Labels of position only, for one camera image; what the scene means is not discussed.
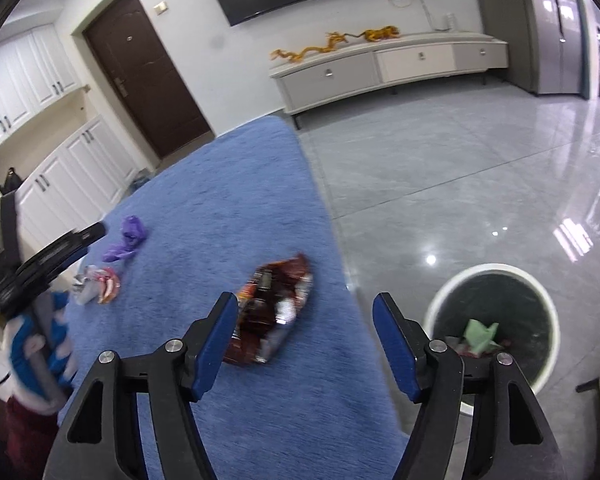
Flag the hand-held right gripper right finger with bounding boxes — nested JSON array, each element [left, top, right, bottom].
[[372, 291, 566, 480]]

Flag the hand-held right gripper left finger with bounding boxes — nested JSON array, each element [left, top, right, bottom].
[[42, 291, 240, 480]]

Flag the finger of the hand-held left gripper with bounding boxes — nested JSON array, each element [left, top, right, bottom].
[[80, 222, 107, 245]]

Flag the brown snack packet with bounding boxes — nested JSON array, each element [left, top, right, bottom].
[[222, 254, 314, 367]]

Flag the green paper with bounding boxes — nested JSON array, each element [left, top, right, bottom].
[[462, 319, 501, 356]]

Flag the white round waste bin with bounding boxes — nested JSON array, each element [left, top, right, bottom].
[[422, 263, 561, 416]]

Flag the person's left forearm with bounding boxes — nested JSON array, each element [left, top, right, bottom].
[[5, 395, 62, 480]]

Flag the person's left hand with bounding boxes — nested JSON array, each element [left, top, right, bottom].
[[2, 290, 78, 411]]

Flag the purple plastic bag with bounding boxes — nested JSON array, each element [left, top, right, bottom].
[[101, 215, 148, 263]]

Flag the red clear plastic wrapper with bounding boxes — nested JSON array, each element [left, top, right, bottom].
[[72, 265, 123, 306]]

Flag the white base cabinets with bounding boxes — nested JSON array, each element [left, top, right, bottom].
[[0, 115, 141, 256]]

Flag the black bag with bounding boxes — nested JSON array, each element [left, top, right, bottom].
[[0, 167, 23, 196]]

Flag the blue fluffy blanket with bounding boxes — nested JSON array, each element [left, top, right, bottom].
[[55, 115, 411, 480]]

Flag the dark brown door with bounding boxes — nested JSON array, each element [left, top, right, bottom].
[[82, 0, 215, 161]]

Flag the white television console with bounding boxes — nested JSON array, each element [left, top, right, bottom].
[[269, 31, 510, 131]]

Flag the golden dragon figurine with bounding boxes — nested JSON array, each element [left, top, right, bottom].
[[271, 32, 353, 64]]

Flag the golden tiger figurine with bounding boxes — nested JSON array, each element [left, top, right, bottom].
[[358, 26, 401, 43]]

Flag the grey refrigerator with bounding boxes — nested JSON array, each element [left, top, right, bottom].
[[512, 0, 593, 96]]

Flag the white wall cabinets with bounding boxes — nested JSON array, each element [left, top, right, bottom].
[[0, 24, 83, 158]]

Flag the white hanging cable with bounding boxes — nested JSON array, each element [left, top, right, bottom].
[[382, 0, 451, 31]]

